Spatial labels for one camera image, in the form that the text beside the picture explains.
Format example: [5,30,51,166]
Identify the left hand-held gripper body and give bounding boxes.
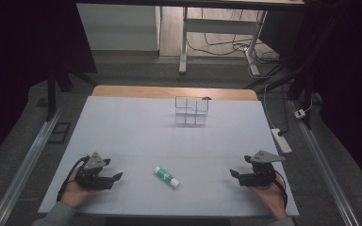
[74,152,114,191]

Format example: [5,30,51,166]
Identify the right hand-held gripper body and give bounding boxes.
[238,150,287,188]

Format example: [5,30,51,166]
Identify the green and white glue stick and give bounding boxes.
[153,166,181,190]

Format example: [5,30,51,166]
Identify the clear acrylic compartment organizer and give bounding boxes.
[174,95,210,127]

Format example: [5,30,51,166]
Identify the person's left hand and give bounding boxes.
[60,168,99,209]

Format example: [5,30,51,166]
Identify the person's right hand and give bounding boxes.
[249,172,288,221]

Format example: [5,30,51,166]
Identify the white power strip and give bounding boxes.
[270,127,293,154]

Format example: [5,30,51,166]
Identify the white table mat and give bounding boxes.
[38,95,300,218]

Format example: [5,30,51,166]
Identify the small white adapter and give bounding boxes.
[293,108,308,121]

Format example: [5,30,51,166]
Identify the black metal stand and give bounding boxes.
[36,46,100,122]
[243,18,340,130]

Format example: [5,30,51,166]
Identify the dark curtain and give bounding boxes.
[258,0,362,197]
[0,0,98,172]

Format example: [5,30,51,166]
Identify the white desk with metal legs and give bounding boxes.
[75,0,305,77]

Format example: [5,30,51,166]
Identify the white cabinet panel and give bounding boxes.
[75,3,162,52]

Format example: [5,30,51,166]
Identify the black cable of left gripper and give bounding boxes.
[56,155,91,202]

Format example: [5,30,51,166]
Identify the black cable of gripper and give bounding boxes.
[274,169,289,210]
[56,155,91,202]

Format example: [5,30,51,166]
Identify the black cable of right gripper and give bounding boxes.
[274,169,289,210]

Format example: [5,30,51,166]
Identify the black rectangular floor frame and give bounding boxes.
[47,121,73,145]

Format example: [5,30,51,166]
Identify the white cable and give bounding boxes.
[247,53,315,130]

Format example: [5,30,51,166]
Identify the aluminium rail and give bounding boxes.
[0,105,65,226]
[288,99,361,226]

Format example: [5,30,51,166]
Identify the black cables on floor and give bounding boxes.
[187,8,281,64]

